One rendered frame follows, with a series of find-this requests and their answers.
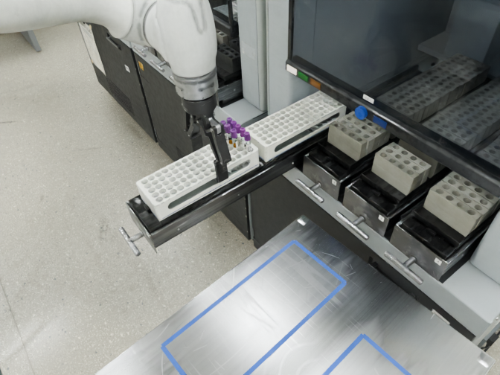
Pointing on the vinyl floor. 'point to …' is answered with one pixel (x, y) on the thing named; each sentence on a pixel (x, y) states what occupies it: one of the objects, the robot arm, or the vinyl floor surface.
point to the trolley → (302, 321)
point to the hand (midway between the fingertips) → (209, 161)
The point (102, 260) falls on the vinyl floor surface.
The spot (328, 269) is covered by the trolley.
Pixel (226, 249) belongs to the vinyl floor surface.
